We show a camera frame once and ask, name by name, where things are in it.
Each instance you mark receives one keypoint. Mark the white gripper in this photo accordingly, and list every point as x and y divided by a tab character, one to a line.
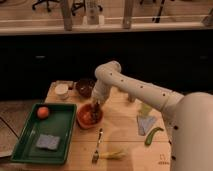
100	94

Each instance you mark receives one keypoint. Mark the dark grape bunch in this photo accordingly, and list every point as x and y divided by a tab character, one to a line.
95	116

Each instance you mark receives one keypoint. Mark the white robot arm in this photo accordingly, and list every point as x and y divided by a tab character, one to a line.
191	115

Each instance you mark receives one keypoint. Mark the red bowl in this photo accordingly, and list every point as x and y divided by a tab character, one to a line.
85	119

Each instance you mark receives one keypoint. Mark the dark brown bowl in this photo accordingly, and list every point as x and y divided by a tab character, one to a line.
85	86

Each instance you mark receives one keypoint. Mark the white cup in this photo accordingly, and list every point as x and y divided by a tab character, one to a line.
61	90

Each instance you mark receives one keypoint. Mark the green plastic tray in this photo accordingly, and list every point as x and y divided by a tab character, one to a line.
59	123

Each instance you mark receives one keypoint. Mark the light green small object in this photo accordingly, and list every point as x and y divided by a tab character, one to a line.
145	109

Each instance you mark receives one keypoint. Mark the light blue cloth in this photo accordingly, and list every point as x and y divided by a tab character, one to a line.
145	124

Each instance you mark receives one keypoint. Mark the metal fork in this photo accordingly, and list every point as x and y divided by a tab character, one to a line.
96	153

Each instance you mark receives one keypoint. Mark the orange fruit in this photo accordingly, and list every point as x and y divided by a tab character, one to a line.
43	112

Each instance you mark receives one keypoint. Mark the blue sponge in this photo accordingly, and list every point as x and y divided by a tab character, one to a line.
49	142

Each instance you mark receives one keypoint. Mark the green pepper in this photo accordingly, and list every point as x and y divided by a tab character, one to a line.
150	136

